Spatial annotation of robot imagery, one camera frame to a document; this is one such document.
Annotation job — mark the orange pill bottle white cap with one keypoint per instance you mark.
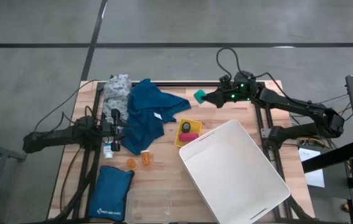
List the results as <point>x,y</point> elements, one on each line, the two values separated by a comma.
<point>146,158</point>

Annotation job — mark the blue scrub shirt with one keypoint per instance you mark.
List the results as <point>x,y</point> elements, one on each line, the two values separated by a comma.
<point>148,109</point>

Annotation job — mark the white paper sheet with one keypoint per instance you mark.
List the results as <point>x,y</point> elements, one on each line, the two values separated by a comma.
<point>316,179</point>

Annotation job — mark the clear plastic container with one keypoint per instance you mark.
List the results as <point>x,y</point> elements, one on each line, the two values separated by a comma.
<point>148,207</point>

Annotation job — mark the blue first aid pouch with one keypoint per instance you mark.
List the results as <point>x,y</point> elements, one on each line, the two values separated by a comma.
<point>111,193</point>

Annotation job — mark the black bandage roll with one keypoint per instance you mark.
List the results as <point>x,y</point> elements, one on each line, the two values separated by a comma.
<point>185,127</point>

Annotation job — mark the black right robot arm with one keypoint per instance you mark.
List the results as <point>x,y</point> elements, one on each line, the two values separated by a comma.
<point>300,107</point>

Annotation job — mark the black stand beam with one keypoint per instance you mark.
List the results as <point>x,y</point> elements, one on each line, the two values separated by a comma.
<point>332,157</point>

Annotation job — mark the small orange pill bottle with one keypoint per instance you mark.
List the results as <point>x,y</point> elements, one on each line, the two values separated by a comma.
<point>131,164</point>

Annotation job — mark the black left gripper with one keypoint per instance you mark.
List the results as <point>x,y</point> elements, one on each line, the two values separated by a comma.
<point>115,130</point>

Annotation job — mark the small yellow plastic basket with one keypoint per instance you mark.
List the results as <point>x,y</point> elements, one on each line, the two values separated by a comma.
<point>195,126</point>

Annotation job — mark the white medicine bottle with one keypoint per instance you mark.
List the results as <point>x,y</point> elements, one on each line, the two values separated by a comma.
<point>108,152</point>

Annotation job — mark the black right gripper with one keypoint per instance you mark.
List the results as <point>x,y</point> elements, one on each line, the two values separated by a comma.
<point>240,90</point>

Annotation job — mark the white patterned hospital gown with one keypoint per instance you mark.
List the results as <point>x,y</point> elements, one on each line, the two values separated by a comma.
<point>117,93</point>

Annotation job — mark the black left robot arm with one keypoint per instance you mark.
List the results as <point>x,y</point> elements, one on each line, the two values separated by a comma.
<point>54,137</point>

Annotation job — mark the small green block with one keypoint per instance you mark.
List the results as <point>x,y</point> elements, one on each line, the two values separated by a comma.
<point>198,96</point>

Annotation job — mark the red bandage roll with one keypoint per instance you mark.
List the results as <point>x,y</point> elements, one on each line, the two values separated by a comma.
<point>188,137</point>

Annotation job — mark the large white plastic basket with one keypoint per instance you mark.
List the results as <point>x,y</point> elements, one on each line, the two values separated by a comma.
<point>235,174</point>

